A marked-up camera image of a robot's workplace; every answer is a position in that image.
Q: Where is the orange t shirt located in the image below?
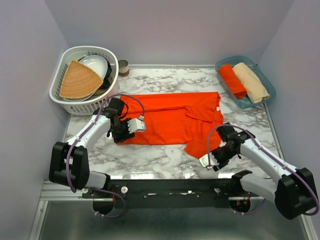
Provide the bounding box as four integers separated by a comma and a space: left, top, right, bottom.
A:
121, 92, 224, 159
218, 64, 247, 99

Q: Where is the white bowl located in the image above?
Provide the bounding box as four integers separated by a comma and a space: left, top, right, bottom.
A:
78, 54, 109, 79

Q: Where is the woven wicker fan tray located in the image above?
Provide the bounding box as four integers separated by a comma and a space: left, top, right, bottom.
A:
59, 60, 104, 99

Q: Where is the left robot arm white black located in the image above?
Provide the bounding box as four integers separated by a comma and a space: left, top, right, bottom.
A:
49, 98, 146, 198

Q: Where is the purple cable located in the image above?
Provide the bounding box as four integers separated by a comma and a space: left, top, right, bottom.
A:
65, 94, 146, 220
206, 124, 320, 216

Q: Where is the dark dish in basket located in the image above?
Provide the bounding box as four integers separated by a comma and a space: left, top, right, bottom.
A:
86, 52, 116, 91

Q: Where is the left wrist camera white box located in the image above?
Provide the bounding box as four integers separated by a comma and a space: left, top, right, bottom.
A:
127, 118, 146, 134

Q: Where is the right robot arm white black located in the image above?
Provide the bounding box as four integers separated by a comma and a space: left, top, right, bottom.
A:
206, 123, 320, 220

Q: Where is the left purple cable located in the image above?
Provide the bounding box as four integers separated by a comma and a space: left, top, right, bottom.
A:
65, 94, 146, 220

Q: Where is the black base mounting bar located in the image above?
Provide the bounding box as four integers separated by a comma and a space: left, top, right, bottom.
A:
82, 178, 252, 210

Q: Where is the blue transparent plastic bin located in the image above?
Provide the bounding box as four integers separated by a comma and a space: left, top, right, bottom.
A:
215, 55, 276, 109

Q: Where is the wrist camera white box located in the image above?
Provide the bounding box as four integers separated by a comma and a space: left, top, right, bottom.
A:
127, 118, 146, 134
198, 152, 220, 172

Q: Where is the white plastic basket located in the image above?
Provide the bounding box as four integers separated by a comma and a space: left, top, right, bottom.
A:
49, 45, 119, 116

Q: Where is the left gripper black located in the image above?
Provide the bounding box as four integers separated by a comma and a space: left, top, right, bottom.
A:
111, 117, 136, 144

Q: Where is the rolled orange t shirt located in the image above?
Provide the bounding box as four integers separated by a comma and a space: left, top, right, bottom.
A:
218, 64, 247, 99

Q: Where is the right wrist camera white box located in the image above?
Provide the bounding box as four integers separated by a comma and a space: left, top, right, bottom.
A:
198, 152, 220, 172

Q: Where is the rolled beige t shirt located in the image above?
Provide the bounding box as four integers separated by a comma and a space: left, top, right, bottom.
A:
232, 62, 270, 104

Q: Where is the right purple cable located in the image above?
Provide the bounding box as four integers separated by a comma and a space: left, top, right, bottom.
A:
206, 124, 320, 216

